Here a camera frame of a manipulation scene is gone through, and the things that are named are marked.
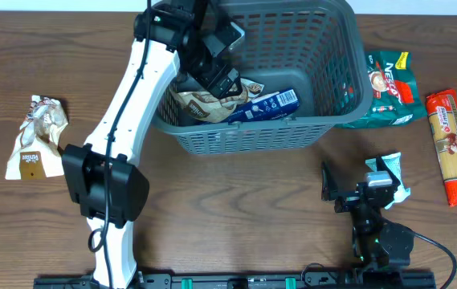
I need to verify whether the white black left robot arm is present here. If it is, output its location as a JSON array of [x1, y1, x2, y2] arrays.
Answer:
[[62, 0, 244, 288]]

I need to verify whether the orange spaghetti packet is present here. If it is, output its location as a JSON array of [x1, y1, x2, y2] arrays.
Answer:
[[426, 89, 457, 206]]

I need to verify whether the grey plastic basket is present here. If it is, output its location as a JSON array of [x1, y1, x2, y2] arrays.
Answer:
[[153, 0, 372, 154]]

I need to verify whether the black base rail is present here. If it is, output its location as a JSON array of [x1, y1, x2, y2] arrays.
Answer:
[[33, 269, 438, 289]]

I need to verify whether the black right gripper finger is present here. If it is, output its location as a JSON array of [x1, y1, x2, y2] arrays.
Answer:
[[321, 162, 338, 201], [375, 157, 400, 185]]

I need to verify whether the dried mushroom pouch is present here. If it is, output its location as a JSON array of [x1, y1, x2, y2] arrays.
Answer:
[[169, 78, 264, 123], [5, 95, 68, 180]]

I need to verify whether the blue snack box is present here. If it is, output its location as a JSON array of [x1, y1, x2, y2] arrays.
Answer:
[[222, 88, 300, 123]]

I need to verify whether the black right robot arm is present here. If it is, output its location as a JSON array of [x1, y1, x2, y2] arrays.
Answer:
[[321, 157, 414, 270]]

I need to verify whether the green Nescafe bag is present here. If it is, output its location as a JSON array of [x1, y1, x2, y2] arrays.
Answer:
[[338, 51, 427, 129]]

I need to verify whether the light teal snack packet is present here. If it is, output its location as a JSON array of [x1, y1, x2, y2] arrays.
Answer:
[[365, 153, 411, 210]]

